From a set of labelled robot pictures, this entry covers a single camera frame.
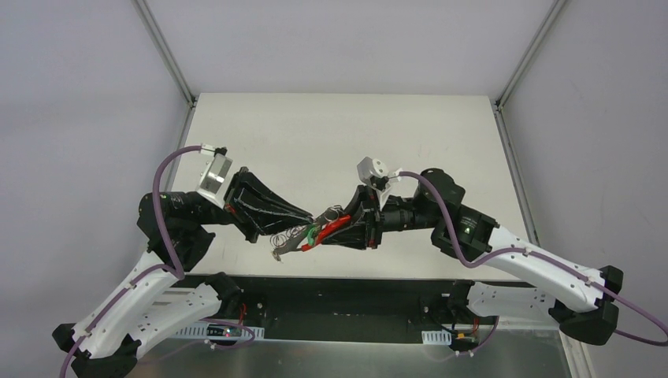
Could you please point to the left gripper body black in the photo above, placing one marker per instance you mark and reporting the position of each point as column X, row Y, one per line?
column 239, row 204

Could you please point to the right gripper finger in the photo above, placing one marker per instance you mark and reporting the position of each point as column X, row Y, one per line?
column 350, row 235
column 358, row 207

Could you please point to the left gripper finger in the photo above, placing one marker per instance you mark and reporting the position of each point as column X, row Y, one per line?
column 255, row 196
column 271, row 225

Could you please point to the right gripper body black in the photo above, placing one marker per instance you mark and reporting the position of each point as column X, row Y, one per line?
column 372, row 220

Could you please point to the key with green tag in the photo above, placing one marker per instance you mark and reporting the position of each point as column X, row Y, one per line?
column 313, row 238

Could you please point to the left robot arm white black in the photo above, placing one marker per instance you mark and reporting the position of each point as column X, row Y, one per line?
column 123, row 329

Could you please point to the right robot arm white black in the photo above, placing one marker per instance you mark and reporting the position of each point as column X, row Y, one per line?
column 582, row 301

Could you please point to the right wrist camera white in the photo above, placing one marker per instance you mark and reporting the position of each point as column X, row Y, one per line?
column 375, row 174

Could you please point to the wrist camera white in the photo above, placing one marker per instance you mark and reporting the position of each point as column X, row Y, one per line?
column 375, row 174
column 212, row 182

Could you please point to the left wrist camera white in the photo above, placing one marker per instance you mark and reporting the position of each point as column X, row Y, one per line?
column 212, row 182

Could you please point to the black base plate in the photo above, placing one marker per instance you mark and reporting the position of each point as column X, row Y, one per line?
column 346, row 310

